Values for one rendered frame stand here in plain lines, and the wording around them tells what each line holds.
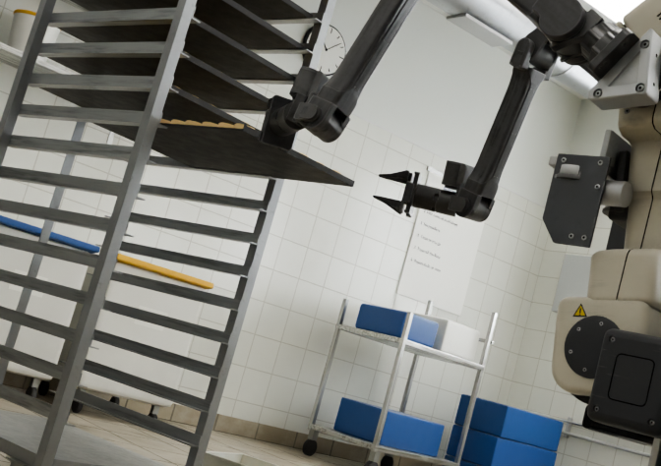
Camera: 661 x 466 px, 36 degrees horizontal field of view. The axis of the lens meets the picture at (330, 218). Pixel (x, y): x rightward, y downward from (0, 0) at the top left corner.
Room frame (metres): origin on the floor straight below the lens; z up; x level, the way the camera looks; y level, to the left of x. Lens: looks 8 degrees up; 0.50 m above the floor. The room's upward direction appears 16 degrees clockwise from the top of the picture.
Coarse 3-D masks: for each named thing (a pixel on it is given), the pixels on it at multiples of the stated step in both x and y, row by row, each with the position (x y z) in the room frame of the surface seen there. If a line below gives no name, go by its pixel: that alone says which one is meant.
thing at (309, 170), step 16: (112, 128) 2.62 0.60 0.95; (128, 128) 2.56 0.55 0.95; (160, 128) 2.44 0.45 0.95; (176, 128) 2.38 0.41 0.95; (192, 128) 2.33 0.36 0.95; (208, 128) 2.28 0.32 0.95; (224, 128) 2.24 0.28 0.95; (160, 144) 2.65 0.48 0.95; (176, 144) 2.59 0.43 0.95; (192, 144) 2.53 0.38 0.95; (208, 144) 2.47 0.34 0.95; (224, 144) 2.41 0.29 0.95; (240, 144) 2.35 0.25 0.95; (256, 144) 2.30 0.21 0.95; (192, 160) 2.77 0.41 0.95; (208, 160) 2.70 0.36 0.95; (224, 160) 2.63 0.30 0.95; (240, 160) 2.57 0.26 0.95; (256, 160) 2.51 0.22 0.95; (272, 160) 2.45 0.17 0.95; (288, 160) 2.39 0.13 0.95; (304, 160) 2.36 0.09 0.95; (272, 176) 2.67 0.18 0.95; (288, 176) 2.60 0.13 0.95; (304, 176) 2.54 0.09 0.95; (320, 176) 2.48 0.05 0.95; (336, 176) 2.45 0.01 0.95
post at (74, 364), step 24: (192, 0) 2.37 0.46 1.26; (168, 48) 2.36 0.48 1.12; (168, 72) 2.37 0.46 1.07; (144, 120) 2.37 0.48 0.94; (144, 144) 2.36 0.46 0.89; (144, 168) 2.38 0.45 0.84; (120, 192) 2.37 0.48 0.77; (120, 216) 2.36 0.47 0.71; (120, 240) 2.37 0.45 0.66; (96, 264) 2.37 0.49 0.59; (96, 288) 2.36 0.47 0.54; (96, 312) 2.37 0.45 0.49; (72, 360) 2.36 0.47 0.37; (72, 384) 2.37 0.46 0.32; (48, 432) 2.36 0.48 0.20; (48, 456) 2.37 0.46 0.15
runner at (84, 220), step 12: (0, 204) 2.75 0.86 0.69; (12, 204) 2.71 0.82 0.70; (24, 204) 2.68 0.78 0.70; (36, 216) 2.63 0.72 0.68; (48, 216) 2.59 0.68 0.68; (60, 216) 2.56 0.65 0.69; (72, 216) 2.53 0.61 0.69; (84, 216) 2.50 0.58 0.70; (96, 216) 2.46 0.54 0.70; (96, 228) 2.45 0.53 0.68
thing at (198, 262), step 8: (120, 248) 3.06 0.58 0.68; (128, 248) 3.03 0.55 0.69; (136, 248) 3.01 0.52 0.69; (144, 248) 2.99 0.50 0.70; (152, 248) 2.96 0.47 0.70; (144, 256) 2.98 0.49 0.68; (152, 256) 2.92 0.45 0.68; (160, 256) 2.93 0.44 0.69; (168, 256) 2.91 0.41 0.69; (176, 256) 2.89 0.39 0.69; (184, 256) 2.87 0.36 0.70; (192, 256) 2.84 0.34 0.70; (192, 264) 2.80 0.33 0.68; (200, 264) 2.82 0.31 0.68; (208, 264) 2.80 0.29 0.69; (216, 264) 2.77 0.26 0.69; (224, 264) 2.75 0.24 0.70; (232, 264) 2.73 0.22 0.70; (240, 264) 2.71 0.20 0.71; (224, 272) 2.73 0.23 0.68; (232, 272) 2.69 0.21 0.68; (240, 272) 2.71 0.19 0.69; (248, 272) 2.69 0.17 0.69
